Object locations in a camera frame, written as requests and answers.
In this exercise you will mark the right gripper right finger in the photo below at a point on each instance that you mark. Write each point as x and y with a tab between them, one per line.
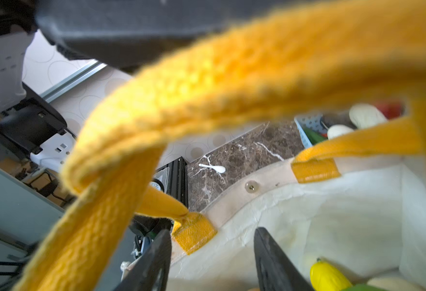
275	271

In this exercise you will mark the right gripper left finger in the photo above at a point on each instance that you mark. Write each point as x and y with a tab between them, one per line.
151	270

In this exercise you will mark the long yellow fruit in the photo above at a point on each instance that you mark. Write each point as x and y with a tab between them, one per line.
326	277

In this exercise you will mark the white grocery bag yellow handles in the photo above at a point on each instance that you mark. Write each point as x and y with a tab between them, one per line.
357	201

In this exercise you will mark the cream garlic bulb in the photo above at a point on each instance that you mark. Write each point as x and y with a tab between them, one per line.
394	284

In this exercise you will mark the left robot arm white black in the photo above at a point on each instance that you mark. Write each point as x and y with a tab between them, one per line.
49	47

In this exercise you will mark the white plastic spoon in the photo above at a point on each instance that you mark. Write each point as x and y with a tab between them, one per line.
218	169

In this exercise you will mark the white radish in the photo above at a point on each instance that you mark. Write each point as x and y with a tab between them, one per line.
365	116
338	130

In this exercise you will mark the blue plastic basket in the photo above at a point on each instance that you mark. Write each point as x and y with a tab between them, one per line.
310	129

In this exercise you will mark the red tomato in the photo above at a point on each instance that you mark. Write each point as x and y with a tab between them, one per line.
390	110

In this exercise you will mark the left diagonal aluminium bar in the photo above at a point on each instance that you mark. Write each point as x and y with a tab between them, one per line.
72	81

